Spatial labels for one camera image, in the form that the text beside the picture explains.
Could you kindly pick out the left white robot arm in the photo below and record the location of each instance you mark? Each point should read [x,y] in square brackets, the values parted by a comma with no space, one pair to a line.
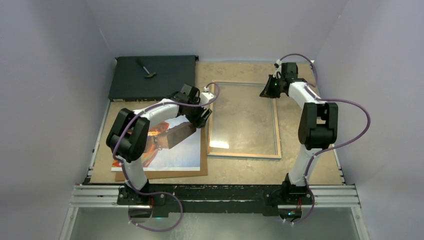
[128,136]

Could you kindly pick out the aluminium rail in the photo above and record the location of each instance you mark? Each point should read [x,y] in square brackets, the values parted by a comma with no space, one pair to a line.
[326,196]

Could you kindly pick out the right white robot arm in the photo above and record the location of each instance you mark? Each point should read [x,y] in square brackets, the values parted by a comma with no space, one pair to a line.
[318,125]

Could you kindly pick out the dark flat box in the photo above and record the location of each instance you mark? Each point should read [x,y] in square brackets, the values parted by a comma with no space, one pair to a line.
[173,71]

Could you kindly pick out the small black hammer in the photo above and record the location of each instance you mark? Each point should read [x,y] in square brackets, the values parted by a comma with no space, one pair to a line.
[149,74]

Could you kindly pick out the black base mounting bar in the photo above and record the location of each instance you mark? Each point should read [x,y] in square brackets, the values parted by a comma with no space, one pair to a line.
[268,200]

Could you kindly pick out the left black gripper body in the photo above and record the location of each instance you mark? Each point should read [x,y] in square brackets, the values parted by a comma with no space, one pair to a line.
[193,113]

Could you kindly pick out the blue wooden picture frame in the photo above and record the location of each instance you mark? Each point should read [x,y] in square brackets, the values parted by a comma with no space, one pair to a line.
[245,152]

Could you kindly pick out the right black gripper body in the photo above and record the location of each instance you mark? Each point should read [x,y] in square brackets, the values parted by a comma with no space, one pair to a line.
[280,80]

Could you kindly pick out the hot air balloon photo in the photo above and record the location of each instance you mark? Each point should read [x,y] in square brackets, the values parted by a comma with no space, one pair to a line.
[172,145]

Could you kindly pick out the brown cardboard backing board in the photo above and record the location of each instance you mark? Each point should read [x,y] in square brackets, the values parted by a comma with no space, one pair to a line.
[178,174]

